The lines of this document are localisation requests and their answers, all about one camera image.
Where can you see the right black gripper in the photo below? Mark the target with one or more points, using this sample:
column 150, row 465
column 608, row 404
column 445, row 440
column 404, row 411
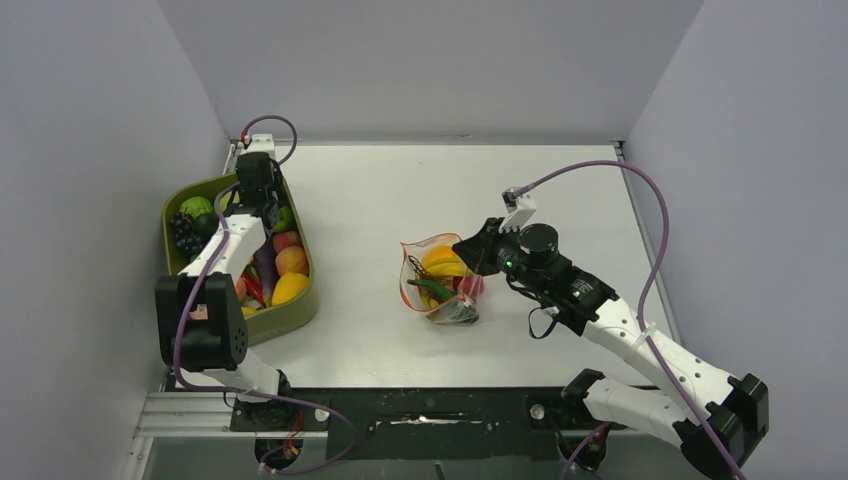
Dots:
column 478, row 250

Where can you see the red toy apple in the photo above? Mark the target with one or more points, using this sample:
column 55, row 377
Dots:
column 471, row 286

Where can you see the yellow toy banana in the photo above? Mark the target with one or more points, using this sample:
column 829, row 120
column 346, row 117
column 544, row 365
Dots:
column 449, row 269

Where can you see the orange toy bell pepper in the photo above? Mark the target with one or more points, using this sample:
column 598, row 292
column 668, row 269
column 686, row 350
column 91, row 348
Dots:
column 437, row 255

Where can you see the green toy chili pepper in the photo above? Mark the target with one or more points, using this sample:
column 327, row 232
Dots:
column 436, row 290

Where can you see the clear zip bag orange zipper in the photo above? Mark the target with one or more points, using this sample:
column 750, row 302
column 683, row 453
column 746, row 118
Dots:
column 419, row 299

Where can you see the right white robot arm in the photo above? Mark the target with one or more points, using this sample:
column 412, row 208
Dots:
column 716, row 419

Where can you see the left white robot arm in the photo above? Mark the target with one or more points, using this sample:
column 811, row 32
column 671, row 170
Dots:
column 203, row 334

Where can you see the olive green food bin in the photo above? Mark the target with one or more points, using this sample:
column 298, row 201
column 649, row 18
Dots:
column 269, row 322

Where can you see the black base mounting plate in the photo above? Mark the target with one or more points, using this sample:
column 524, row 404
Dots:
column 534, row 423

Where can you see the peach toy fruit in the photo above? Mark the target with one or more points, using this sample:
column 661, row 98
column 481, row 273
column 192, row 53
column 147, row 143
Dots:
column 292, row 259

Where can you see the yellow toy lemon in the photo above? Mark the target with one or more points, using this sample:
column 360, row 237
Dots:
column 289, row 286

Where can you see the pink toy peach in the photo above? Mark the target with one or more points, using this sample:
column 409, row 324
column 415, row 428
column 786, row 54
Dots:
column 283, row 240

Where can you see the dark purple toy eggplant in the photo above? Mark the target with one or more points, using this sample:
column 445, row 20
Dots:
column 265, row 264

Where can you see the red toy chili pepper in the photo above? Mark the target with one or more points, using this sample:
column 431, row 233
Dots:
column 253, row 288

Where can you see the dark green toy avocado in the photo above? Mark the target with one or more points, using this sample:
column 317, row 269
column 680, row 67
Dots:
column 206, row 225

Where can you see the green toy cabbage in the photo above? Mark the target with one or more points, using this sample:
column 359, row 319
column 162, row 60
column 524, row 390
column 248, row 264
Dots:
column 196, row 206

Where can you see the black toy grapes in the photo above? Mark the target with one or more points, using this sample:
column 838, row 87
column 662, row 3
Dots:
column 187, row 240

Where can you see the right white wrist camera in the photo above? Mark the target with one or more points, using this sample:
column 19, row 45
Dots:
column 520, row 208

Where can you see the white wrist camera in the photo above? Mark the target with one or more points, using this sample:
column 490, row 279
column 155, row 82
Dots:
column 260, row 143
column 520, row 208

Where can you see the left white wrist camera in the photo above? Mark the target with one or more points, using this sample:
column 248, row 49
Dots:
column 260, row 143

